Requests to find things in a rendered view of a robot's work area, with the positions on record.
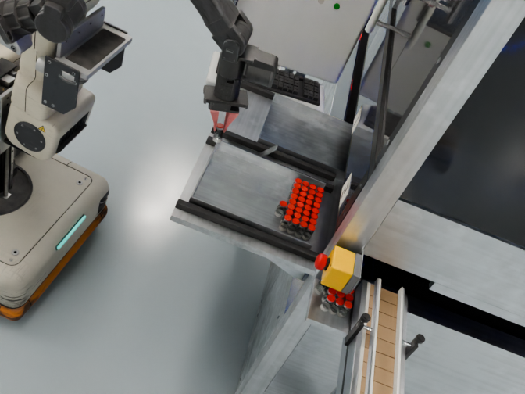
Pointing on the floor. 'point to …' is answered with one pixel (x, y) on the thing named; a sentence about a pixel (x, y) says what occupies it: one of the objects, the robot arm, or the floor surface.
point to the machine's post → (400, 163)
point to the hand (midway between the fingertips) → (219, 127)
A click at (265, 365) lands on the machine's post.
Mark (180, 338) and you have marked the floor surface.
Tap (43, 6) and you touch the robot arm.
